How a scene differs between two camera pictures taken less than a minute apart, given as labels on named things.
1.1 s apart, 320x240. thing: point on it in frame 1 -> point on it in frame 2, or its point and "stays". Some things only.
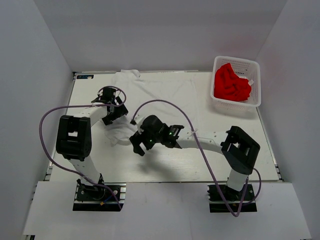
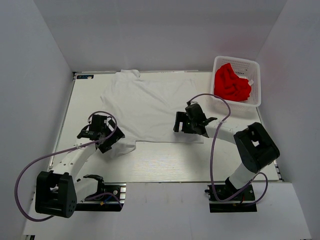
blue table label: [87, 76] stays
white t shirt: [173, 98] stays
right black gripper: [137, 139] -> [180, 117]
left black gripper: [121, 111] -> [106, 146]
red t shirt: [228, 86] stays
